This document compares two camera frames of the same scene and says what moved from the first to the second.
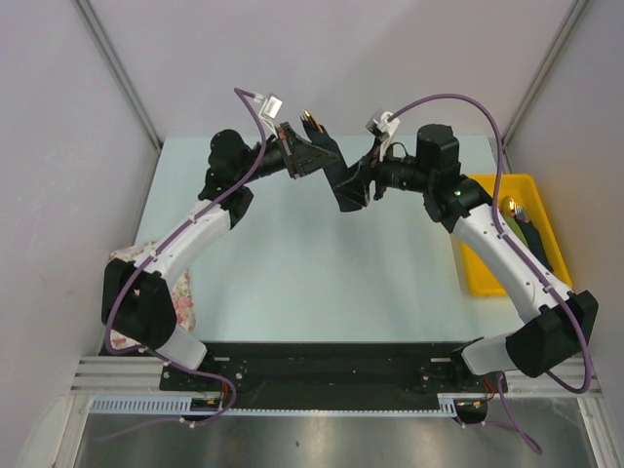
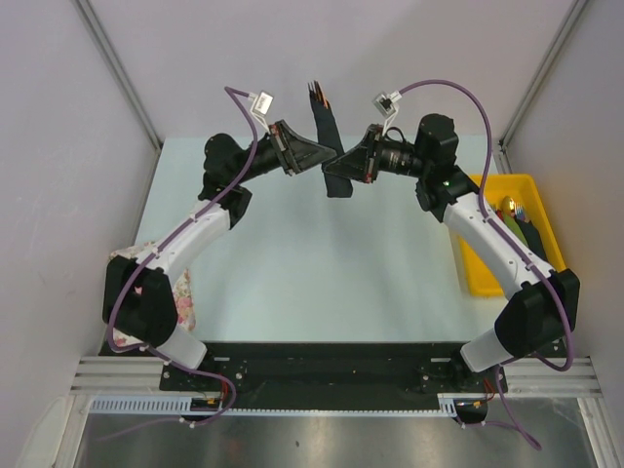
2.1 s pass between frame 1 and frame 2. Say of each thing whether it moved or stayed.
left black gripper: stayed
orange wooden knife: moved
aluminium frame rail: stayed
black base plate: stayed
